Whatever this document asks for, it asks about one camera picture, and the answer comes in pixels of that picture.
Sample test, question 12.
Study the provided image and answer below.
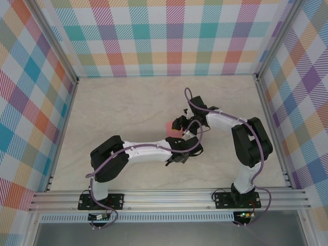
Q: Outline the pink cloth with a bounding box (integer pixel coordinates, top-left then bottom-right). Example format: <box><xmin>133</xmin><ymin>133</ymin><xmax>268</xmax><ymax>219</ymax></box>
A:
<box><xmin>165</xmin><ymin>122</ymin><xmax>181</xmax><ymax>137</ymax></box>

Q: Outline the grey metal lower shelf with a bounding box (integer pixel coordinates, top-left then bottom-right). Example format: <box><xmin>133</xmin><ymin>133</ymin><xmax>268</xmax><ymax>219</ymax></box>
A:
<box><xmin>33</xmin><ymin>222</ymin><xmax>308</xmax><ymax>246</ymax></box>

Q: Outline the aluminium mounting rail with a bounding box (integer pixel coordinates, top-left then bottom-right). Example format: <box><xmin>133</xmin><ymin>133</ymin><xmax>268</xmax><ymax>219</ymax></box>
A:
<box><xmin>28</xmin><ymin>189</ymin><xmax>312</xmax><ymax>212</ymax></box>

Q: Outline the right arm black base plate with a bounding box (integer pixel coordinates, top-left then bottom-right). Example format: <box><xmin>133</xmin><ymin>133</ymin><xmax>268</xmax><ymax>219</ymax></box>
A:
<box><xmin>214</xmin><ymin>192</ymin><xmax>261</xmax><ymax>210</ymax></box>

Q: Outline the perforated metal cable tray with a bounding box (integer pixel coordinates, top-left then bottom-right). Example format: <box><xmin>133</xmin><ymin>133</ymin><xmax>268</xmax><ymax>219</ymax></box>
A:
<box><xmin>39</xmin><ymin>214</ymin><xmax>235</xmax><ymax>223</ymax></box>

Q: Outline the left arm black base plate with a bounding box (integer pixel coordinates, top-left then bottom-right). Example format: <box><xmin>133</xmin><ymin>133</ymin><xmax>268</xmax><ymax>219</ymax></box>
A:
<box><xmin>78</xmin><ymin>192</ymin><xmax>126</xmax><ymax>211</ymax></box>

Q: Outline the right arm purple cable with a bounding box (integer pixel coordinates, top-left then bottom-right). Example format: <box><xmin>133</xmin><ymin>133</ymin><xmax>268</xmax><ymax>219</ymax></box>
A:
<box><xmin>183</xmin><ymin>87</ymin><xmax>273</xmax><ymax>228</ymax></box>

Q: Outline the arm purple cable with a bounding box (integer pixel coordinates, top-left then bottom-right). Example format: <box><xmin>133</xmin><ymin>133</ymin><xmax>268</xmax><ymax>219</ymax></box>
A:
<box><xmin>183</xmin><ymin>87</ymin><xmax>273</xmax><ymax>228</ymax></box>
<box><xmin>85</xmin><ymin>119</ymin><xmax>204</xmax><ymax>230</ymax></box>

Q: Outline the aluminium side rail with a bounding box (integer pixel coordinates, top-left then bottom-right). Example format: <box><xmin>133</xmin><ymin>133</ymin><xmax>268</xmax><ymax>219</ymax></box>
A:
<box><xmin>45</xmin><ymin>76</ymin><xmax>80</xmax><ymax>193</ymax></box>
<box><xmin>253</xmin><ymin>74</ymin><xmax>294</xmax><ymax>190</ymax></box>

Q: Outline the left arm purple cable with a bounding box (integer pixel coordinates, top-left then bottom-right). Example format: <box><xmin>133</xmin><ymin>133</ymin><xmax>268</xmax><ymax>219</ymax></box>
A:
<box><xmin>85</xmin><ymin>119</ymin><xmax>204</xmax><ymax>230</ymax></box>

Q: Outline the aluminium frame post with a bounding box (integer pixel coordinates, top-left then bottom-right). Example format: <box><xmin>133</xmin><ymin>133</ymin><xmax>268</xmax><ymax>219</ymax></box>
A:
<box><xmin>252</xmin><ymin>0</ymin><xmax>304</xmax><ymax>81</ymax></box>
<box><xmin>24</xmin><ymin>0</ymin><xmax>80</xmax><ymax>85</ymax></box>

